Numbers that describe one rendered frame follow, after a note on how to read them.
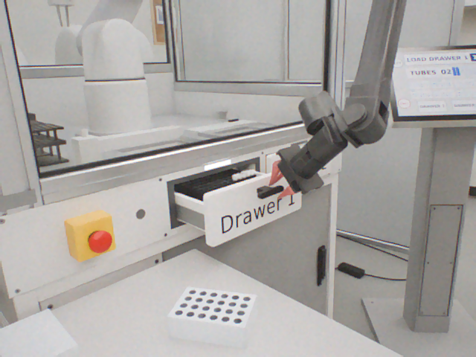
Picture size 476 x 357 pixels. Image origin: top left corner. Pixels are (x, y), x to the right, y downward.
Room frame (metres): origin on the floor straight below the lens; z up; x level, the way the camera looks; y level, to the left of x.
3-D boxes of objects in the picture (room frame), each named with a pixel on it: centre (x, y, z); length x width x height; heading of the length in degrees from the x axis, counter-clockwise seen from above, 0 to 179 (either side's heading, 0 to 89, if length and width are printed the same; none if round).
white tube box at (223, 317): (0.53, 0.05, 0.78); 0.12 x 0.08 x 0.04; 75
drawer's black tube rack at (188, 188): (0.94, 0.10, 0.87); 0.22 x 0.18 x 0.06; 43
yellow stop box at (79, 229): (0.65, 0.27, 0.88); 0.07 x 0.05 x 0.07; 133
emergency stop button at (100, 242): (0.62, 0.25, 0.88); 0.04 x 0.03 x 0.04; 133
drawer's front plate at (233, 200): (0.80, -0.04, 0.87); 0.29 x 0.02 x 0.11; 133
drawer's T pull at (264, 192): (0.78, -0.06, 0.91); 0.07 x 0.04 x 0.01; 133
